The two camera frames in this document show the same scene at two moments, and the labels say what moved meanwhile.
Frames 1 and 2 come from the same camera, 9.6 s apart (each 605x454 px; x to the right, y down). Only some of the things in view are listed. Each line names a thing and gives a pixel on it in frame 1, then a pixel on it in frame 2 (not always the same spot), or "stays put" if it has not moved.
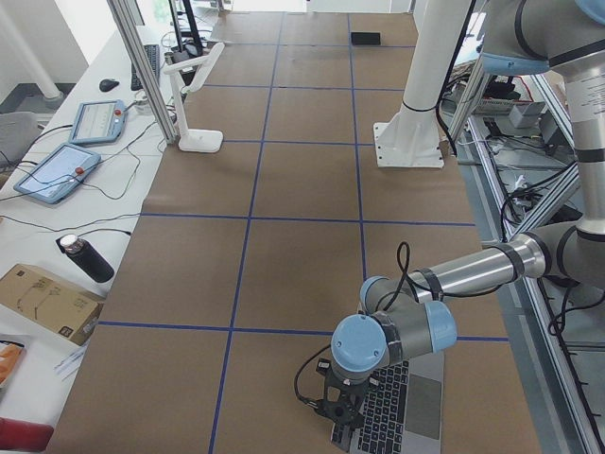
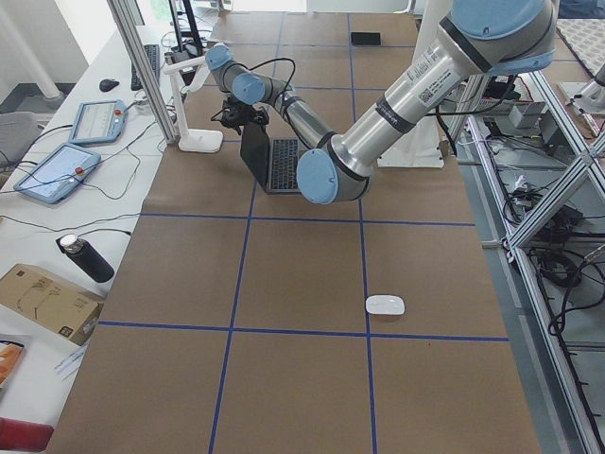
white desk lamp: x=191 y=139 stays put
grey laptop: x=403 y=411 -> x=273 y=160
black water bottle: x=88 y=257 stays put
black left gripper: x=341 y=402 -> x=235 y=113
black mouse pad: x=365 y=38 stays put
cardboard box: x=51 y=303 stays put
